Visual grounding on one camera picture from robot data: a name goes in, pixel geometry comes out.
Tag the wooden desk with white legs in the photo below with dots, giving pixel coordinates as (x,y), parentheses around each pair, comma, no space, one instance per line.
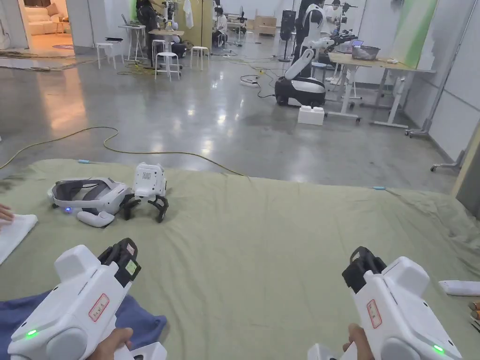
(371,62)

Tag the spare hand-held gripper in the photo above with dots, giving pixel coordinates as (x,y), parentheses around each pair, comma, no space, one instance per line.
(148,180)

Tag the person's right hand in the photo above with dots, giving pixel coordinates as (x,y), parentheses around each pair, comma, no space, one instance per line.
(360,343)

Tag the white oblong device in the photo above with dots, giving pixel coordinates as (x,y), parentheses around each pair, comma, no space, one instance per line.
(461,287)

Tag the folded white cloth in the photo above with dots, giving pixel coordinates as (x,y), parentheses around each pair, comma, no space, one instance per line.
(15,232)

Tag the person's left hand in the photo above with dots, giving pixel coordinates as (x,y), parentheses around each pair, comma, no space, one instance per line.
(110,343)

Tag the white hand controller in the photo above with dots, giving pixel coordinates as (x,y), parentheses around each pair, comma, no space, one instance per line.
(93,219)

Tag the white sofa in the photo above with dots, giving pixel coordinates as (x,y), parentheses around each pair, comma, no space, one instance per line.
(41,18)

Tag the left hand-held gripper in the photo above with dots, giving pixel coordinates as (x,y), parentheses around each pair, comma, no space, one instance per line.
(75,300)

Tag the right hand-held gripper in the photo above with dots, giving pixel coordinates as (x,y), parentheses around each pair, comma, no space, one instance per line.
(397,311)

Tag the white box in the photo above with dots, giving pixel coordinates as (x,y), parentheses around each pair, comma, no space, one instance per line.
(310,116)

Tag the bed with pale green sheet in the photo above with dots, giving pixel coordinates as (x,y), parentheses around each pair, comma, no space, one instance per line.
(255,240)

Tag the blue garment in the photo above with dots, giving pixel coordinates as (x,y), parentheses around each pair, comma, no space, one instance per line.
(138,322)

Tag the white and black wheeled robot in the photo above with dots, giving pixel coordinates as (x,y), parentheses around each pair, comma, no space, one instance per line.
(300,84)

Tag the white power strip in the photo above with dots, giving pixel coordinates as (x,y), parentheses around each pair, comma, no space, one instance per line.
(249,80)

